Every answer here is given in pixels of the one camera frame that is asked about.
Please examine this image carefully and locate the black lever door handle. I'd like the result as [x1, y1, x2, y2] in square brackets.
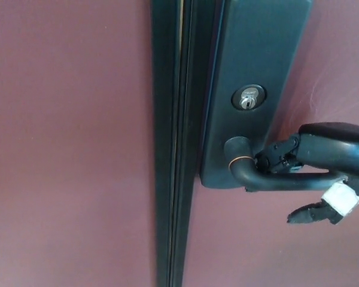
[223, 136, 346, 193]

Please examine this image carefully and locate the silver lock cylinder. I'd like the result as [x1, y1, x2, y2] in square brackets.
[230, 84, 269, 111]

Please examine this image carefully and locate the black handle back plate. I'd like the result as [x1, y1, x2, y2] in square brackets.
[199, 0, 315, 191]

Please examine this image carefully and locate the maroon door leaf with handle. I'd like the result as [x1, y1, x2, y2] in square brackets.
[184, 0, 359, 287]

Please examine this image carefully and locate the plain maroon door leaf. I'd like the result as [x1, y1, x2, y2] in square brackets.
[0, 0, 160, 287]

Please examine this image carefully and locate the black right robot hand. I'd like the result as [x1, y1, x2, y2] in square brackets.
[253, 121, 359, 227]

